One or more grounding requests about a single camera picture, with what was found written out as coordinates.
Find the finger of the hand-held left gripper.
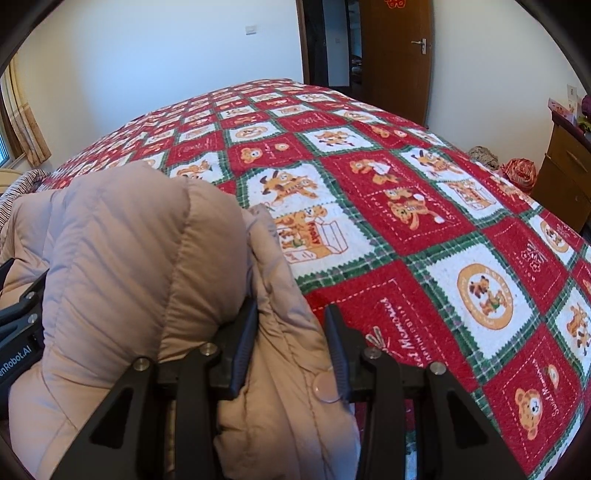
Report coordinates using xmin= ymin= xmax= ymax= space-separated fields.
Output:
xmin=0 ymin=268 xmax=50 ymax=341

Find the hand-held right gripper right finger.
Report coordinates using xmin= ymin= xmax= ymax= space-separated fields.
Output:
xmin=324 ymin=304 xmax=527 ymax=480

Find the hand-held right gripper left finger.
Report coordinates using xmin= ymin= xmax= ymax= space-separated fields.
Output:
xmin=51 ymin=296 xmax=260 ymax=480

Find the beige puffer coat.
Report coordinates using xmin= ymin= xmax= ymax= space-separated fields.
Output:
xmin=0 ymin=161 xmax=362 ymax=480

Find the striped pillow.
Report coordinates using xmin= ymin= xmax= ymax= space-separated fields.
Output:
xmin=0 ymin=169 xmax=50 ymax=206

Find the red checked printed blanket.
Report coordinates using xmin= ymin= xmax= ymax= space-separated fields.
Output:
xmin=34 ymin=78 xmax=591 ymax=480

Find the beige curtain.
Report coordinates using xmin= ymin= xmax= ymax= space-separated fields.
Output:
xmin=6 ymin=54 xmax=52 ymax=168

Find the grey crumpled cloth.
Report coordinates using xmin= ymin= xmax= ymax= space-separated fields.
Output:
xmin=468 ymin=145 xmax=500 ymax=170

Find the red patterned bundle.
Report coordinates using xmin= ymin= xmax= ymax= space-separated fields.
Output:
xmin=502 ymin=158 xmax=539 ymax=190

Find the wooden cabinet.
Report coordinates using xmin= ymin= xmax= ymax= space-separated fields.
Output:
xmin=531 ymin=121 xmax=591 ymax=234

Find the brown wooden door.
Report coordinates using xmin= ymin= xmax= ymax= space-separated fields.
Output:
xmin=358 ymin=0 xmax=435 ymax=128

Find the pink box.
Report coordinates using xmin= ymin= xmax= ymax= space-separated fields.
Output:
xmin=547 ymin=97 xmax=578 ymax=124

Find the dark door frame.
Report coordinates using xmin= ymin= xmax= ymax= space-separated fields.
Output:
xmin=295 ymin=0 xmax=365 ymax=89

